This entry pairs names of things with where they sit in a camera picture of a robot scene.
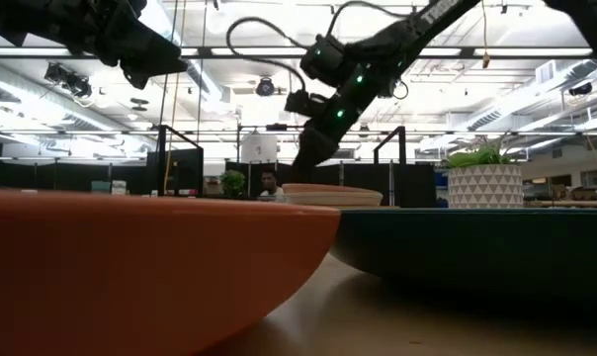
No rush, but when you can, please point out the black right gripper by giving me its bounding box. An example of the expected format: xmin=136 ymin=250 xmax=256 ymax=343
xmin=290 ymin=68 xmax=386 ymax=185

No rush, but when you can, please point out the person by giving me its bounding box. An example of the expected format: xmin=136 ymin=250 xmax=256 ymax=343
xmin=257 ymin=168 xmax=287 ymax=203

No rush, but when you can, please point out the dark teal plate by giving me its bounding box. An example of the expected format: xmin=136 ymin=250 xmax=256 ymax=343
xmin=330 ymin=207 xmax=597 ymax=301

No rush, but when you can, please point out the black camera cable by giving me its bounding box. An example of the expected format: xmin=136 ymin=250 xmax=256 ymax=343
xmin=225 ymin=16 xmax=310 ymax=93

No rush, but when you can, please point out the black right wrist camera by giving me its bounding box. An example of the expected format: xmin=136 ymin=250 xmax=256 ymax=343
xmin=284 ymin=89 xmax=329 ymax=119

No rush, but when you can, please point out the small green bushy plant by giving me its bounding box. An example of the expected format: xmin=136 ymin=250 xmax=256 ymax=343
xmin=219 ymin=169 xmax=247 ymax=200

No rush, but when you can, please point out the yellow hanging cable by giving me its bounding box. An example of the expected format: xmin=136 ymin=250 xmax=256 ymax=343
xmin=479 ymin=0 xmax=493 ymax=70

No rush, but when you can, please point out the black metal frame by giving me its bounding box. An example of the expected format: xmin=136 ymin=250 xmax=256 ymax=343
xmin=373 ymin=125 xmax=408 ymax=208
xmin=155 ymin=124 xmax=206 ymax=198

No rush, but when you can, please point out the orange plate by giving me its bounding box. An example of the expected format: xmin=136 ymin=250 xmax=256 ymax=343
xmin=0 ymin=187 xmax=342 ymax=356

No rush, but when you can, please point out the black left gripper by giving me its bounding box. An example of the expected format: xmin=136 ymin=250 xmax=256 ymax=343
xmin=96 ymin=9 xmax=190 ymax=91

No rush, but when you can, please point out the round black ceiling device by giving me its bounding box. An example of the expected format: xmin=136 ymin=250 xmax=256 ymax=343
xmin=255 ymin=75 xmax=277 ymax=98

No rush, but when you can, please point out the white triangle-patterned plant pot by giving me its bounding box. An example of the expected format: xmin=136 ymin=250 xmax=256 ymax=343
xmin=447 ymin=163 xmax=525 ymax=210

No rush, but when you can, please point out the green potted plant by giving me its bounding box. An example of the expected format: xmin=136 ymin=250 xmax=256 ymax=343
xmin=443 ymin=133 xmax=520 ymax=170

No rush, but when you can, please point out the black ceiling fixture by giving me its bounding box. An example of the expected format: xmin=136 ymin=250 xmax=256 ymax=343
xmin=43 ymin=62 xmax=94 ymax=100

